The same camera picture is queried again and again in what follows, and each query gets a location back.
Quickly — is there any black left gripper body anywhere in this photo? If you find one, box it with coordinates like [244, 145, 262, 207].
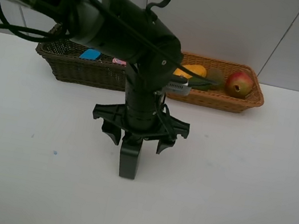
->
[92, 79, 190, 141]

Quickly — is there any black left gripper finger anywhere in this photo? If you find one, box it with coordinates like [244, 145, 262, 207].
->
[156, 136, 176, 154]
[102, 120, 122, 145]

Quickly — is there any dark green pump bottle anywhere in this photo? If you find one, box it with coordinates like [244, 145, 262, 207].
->
[119, 132, 143, 180]

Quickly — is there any pink bottle white cap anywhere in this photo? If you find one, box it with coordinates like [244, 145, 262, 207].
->
[112, 58, 127, 66]

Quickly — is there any green lime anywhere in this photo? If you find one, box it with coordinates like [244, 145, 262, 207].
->
[188, 77, 213, 91]

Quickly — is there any yellow mango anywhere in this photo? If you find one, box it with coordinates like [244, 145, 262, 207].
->
[173, 65, 207, 79]

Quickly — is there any blue whiteboard eraser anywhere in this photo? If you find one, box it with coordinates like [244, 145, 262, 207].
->
[79, 49, 101, 61]

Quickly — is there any brown kiwi fruit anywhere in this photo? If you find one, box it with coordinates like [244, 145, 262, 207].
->
[206, 67, 225, 90]

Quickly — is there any red pomegranate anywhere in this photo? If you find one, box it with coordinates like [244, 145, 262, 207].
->
[224, 71, 254, 99]

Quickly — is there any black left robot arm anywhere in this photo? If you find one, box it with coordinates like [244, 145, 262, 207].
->
[0, 0, 189, 152]

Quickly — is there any orange wicker basket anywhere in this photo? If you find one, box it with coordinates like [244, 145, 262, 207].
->
[167, 52, 264, 113]

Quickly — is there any dark brown wicker basket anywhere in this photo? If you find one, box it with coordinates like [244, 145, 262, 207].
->
[31, 19, 140, 94]

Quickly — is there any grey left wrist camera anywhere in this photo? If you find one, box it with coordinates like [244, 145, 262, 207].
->
[164, 75, 191, 96]

